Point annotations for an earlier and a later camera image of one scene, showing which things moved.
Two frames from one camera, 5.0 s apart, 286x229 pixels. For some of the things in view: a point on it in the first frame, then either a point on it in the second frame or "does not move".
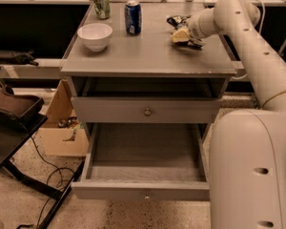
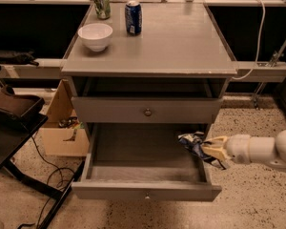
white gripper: (194, 28) → (238, 150)
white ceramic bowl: (95, 35) does not move
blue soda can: (133, 17) does not move
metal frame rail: (54, 70) does not move
